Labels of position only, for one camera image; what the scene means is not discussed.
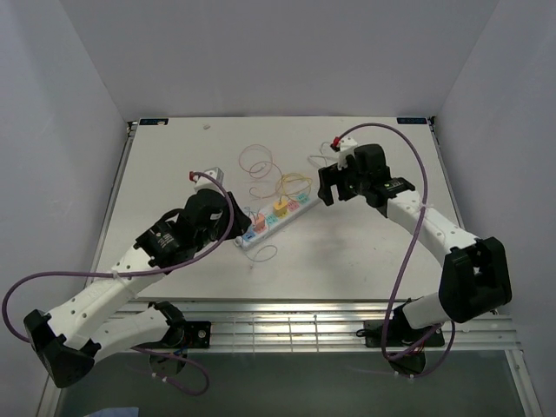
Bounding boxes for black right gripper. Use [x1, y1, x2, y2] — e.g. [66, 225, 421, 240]
[319, 159, 369, 207]

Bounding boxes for pink charger plug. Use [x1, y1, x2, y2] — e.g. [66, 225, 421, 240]
[253, 214, 266, 233]

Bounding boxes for yellow charger plug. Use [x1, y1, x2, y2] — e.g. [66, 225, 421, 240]
[273, 200, 288, 217]

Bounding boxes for white power strip cord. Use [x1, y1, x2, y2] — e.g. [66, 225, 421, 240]
[307, 141, 338, 169]

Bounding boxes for white multicolour power strip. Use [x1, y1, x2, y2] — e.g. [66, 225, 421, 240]
[234, 193, 319, 251]

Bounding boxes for yellow charger cable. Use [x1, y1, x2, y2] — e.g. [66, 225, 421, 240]
[275, 173, 314, 203]

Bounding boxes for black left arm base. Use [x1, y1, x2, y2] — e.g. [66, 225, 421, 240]
[141, 321, 212, 376]

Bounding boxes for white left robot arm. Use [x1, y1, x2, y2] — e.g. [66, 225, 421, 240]
[23, 189, 251, 387]

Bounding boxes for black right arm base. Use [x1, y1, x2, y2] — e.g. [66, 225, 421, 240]
[355, 319, 445, 377]

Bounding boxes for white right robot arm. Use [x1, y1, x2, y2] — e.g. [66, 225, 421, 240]
[318, 138, 513, 345]

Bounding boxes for blue right corner label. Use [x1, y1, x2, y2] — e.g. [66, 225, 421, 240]
[396, 117, 427, 125]

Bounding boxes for blue corner label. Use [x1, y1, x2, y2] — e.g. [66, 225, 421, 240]
[396, 117, 427, 125]
[139, 118, 169, 126]

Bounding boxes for blue left corner label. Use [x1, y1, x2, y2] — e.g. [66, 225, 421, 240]
[139, 118, 169, 126]

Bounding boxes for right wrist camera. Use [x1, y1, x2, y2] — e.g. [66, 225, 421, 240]
[330, 136, 359, 169]

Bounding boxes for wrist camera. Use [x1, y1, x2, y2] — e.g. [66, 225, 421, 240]
[189, 167, 224, 192]
[330, 136, 359, 169]

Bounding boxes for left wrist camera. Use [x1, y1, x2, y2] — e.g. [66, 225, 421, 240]
[189, 167, 224, 192]

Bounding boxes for aluminium rail frame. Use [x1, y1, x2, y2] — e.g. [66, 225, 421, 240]
[35, 117, 543, 417]

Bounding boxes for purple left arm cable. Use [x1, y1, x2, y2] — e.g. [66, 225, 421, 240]
[2, 171, 238, 396]

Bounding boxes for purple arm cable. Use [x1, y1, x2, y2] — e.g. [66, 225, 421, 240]
[342, 123, 457, 380]
[2, 171, 238, 396]

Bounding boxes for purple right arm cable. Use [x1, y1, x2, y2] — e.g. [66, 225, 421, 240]
[342, 123, 457, 380]

